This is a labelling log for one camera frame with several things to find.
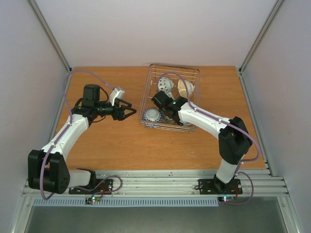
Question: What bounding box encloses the red patterned bowl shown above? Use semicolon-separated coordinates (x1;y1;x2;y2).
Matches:
142;108;163;128

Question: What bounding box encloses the pink scale pattern bowl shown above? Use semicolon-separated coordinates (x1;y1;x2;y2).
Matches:
157;77;173;93

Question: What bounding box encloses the yellow sun bowl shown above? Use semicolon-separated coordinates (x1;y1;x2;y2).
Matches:
177;79;195;99

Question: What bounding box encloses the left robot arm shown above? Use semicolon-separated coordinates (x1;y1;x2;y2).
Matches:
28;84;136;195

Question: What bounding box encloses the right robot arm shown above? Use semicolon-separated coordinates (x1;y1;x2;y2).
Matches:
152;91;253;194

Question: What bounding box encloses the left circuit board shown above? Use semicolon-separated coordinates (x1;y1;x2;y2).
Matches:
85;197;101;204

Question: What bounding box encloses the circuit board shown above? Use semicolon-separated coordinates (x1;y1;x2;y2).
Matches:
85;197;101;204
218;196;235;202

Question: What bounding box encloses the right circuit board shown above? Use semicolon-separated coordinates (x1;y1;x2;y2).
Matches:
218;196;235;202

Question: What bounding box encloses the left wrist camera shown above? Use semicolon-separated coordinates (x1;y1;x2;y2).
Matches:
109;87;125;106

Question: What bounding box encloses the wire dish rack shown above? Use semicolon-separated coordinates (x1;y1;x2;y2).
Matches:
138;64;200;133

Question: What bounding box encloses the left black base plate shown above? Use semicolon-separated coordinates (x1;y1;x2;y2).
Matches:
69;179;114;195

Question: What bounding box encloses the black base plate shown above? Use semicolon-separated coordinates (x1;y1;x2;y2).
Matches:
197;179;243;195
69;179;114;195

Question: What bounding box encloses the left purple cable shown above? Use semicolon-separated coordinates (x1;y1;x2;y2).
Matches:
40;69;123;201

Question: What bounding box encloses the aluminium rail frame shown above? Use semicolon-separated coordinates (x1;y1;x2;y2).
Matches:
9;0;311;233

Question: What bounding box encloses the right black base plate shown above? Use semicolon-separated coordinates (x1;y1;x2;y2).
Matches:
197;179;243;195

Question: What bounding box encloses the blue slotted cable duct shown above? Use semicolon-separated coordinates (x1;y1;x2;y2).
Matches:
33;197;219;208

